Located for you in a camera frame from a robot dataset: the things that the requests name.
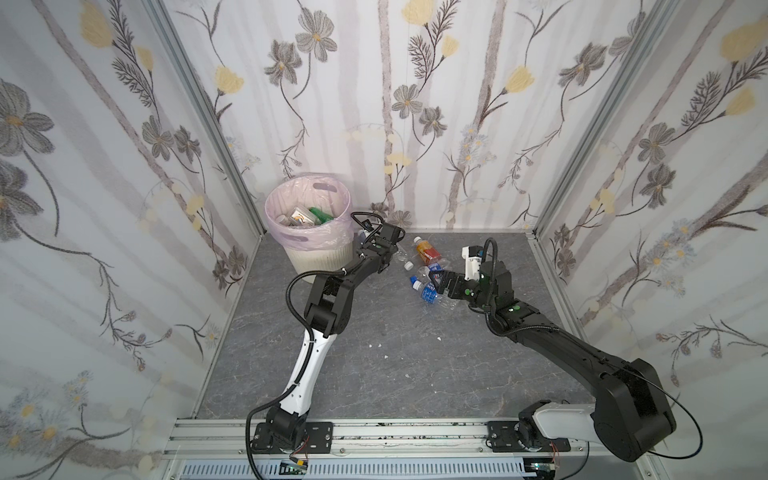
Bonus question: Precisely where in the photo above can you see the green soda bottle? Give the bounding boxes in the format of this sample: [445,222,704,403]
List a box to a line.
[309,207,334,225]

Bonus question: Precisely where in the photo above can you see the Pepsi blue label bottle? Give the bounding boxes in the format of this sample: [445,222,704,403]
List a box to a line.
[414,259,451,285]

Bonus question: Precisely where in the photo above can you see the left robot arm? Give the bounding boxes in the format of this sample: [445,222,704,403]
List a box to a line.
[264,211,405,451]

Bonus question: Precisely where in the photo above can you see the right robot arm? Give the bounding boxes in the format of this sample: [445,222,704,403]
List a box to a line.
[429,261,677,462]

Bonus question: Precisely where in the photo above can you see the cream waste bin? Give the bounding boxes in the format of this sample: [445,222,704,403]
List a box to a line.
[284,241,355,274]

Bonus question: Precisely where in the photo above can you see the pink bin liner bag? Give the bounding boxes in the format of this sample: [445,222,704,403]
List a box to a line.
[264,174,353,251]

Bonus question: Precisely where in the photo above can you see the blue label white cap bottle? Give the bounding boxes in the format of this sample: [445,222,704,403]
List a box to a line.
[411,277,458,311]

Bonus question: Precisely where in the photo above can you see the clear ribbed bottle white cap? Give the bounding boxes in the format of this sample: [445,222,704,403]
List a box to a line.
[393,246,414,272]

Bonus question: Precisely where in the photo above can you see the orange red label bottle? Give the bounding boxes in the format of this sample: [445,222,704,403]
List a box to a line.
[413,236,442,266]

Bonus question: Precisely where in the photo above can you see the clear square bottle green band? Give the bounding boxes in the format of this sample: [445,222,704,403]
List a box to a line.
[290,206,316,227]

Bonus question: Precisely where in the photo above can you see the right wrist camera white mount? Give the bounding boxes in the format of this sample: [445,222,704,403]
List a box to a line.
[462,245,484,281]

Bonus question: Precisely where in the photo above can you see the white slotted cable duct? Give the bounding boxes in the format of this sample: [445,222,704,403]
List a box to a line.
[175,458,536,479]

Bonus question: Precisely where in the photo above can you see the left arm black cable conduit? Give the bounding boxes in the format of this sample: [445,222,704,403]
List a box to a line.
[244,268,361,480]

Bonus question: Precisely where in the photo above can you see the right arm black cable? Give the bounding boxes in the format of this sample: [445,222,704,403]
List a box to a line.
[623,365,704,461]

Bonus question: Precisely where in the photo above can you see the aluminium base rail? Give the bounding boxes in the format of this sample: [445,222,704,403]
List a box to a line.
[161,418,612,467]

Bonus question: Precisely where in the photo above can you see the left aluminium corner post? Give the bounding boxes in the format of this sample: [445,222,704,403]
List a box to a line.
[142,0,267,237]

